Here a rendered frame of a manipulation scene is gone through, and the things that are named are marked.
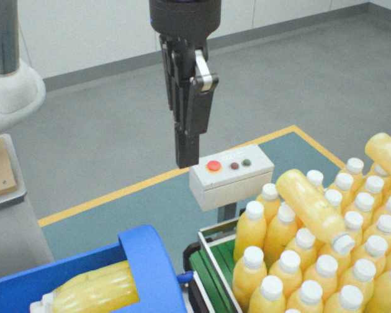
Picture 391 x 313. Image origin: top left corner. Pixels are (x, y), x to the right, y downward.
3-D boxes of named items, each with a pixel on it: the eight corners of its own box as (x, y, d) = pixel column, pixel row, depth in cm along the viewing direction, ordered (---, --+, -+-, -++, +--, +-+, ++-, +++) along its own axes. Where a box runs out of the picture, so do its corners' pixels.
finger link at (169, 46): (167, 44, 41) (163, 39, 42) (170, 125, 49) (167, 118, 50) (200, 38, 42) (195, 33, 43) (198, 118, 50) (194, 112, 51)
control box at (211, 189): (188, 187, 105) (188, 159, 98) (252, 169, 110) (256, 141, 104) (202, 212, 98) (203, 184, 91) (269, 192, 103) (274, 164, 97)
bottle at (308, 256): (310, 287, 92) (328, 240, 80) (292, 305, 89) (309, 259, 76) (287, 268, 96) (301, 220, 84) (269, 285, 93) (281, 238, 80)
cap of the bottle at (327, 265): (317, 275, 74) (319, 270, 72) (314, 258, 77) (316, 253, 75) (337, 276, 73) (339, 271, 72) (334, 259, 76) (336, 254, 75)
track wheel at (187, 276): (176, 276, 85) (179, 285, 85) (195, 270, 86) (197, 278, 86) (173, 274, 89) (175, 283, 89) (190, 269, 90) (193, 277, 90)
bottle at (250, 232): (238, 274, 95) (245, 226, 83) (229, 251, 100) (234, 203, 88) (264, 267, 97) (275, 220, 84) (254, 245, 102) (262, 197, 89)
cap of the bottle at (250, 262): (259, 269, 75) (260, 264, 73) (241, 263, 76) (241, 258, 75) (264, 254, 77) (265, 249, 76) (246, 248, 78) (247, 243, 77)
